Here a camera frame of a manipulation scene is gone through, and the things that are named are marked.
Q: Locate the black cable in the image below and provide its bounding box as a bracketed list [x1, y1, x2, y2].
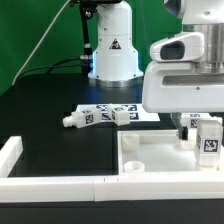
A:
[16, 57, 88, 78]

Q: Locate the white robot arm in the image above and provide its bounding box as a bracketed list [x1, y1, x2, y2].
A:
[89, 0, 224, 116]

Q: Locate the white cable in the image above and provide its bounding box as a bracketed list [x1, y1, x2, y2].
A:
[12, 0, 73, 86]

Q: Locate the white U-shaped obstacle fence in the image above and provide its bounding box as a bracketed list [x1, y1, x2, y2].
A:
[0, 136, 224, 203]

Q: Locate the paper sheet with AprilTags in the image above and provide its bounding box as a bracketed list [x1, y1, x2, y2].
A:
[76, 104, 160, 122]

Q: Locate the white square table top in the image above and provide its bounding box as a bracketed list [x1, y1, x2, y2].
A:
[118, 130, 224, 174]

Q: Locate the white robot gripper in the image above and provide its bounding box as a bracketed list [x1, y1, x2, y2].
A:
[142, 24, 224, 141]

